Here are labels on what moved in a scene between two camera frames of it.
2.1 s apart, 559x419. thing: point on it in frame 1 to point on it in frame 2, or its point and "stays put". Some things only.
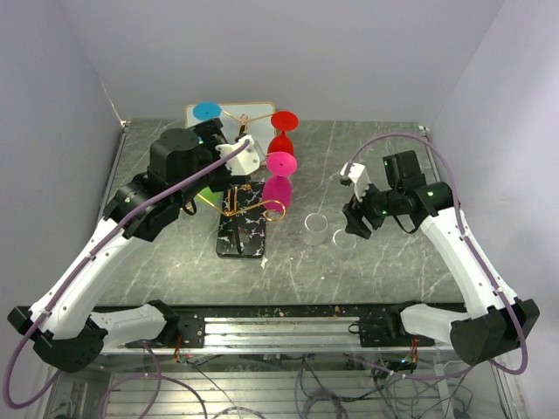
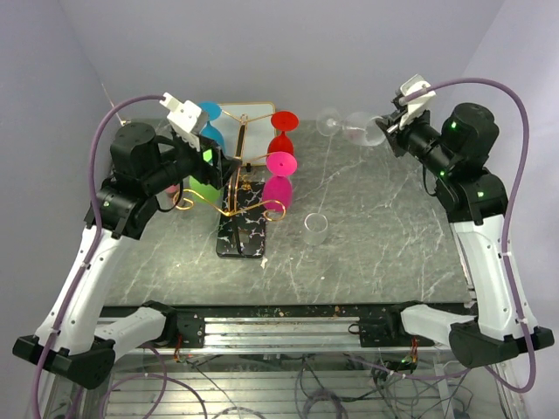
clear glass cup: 343,245 to 358,127
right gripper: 354,211 to 389,123
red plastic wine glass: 283,121 stays put
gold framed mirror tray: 252,120 stays put
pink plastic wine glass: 278,187 stays put
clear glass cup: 315,226 stays put
